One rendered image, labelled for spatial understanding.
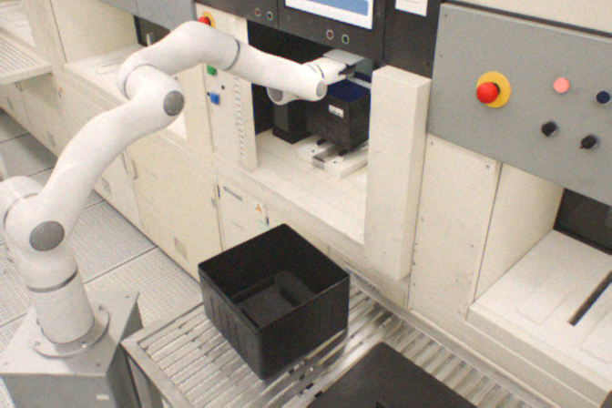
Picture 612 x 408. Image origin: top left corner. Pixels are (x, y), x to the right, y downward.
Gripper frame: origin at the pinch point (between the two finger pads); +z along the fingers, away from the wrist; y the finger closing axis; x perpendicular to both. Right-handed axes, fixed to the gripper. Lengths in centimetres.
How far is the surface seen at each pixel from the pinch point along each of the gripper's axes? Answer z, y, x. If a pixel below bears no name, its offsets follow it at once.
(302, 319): -67, 43, -33
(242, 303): -66, 20, -45
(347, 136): -8.6, 8.5, -20.5
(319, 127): -7.5, -4.6, -22.4
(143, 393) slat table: -94, 9, -64
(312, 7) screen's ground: -33.8, 16.5, 27.0
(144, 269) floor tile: -36, -96, -122
